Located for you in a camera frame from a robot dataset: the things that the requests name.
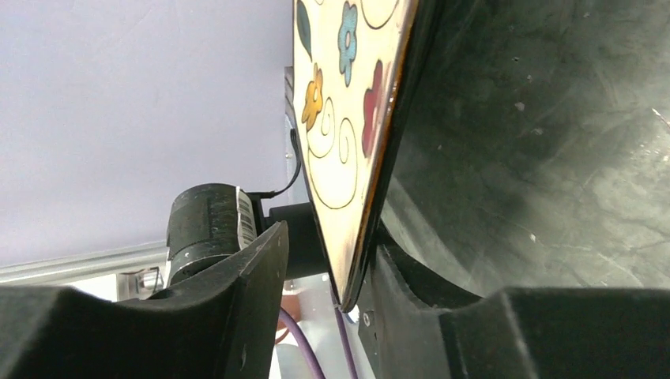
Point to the brown rectangular floral plate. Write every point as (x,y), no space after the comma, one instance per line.
(504,143)

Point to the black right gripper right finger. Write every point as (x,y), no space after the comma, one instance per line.
(416,324)

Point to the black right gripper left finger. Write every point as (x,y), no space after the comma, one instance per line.
(220,323)

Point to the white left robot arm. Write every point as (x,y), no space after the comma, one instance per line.
(210,222)

